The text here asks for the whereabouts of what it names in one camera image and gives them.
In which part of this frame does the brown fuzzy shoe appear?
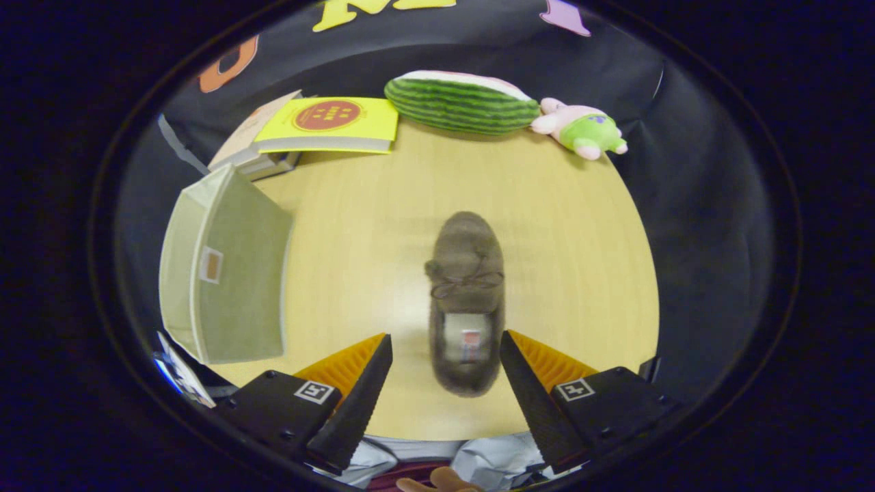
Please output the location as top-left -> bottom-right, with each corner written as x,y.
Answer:
424,211 -> 507,398

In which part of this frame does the blue printed packet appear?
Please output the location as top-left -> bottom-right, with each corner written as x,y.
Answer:
154,331 -> 216,409

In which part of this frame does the pink and green plush toy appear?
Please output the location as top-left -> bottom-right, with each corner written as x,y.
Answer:
531,98 -> 628,161

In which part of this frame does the white fabric storage box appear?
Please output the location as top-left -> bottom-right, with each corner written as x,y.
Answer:
159,163 -> 295,366

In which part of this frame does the person's light striped clothing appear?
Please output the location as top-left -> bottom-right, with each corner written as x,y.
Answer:
321,437 -> 589,492

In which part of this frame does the yellow book with red circle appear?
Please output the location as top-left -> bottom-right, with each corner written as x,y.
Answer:
254,96 -> 399,154

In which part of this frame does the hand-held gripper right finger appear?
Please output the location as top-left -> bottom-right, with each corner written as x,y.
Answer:
499,330 -> 681,474

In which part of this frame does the watermelon slice plush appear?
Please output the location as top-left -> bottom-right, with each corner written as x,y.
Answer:
383,70 -> 542,135

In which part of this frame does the pale thick book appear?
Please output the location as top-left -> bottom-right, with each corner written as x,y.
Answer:
232,150 -> 301,182

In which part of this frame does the beige book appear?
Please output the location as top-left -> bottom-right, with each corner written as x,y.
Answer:
208,90 -> 303,172

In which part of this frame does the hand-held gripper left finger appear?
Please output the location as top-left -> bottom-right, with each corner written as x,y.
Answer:
219,333 -> 394,476

